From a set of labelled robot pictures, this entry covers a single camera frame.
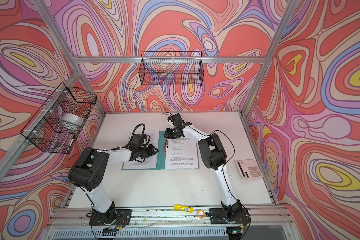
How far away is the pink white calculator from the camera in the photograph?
0.86 metres

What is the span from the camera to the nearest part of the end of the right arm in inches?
31.3

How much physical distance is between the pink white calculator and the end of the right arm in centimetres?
41
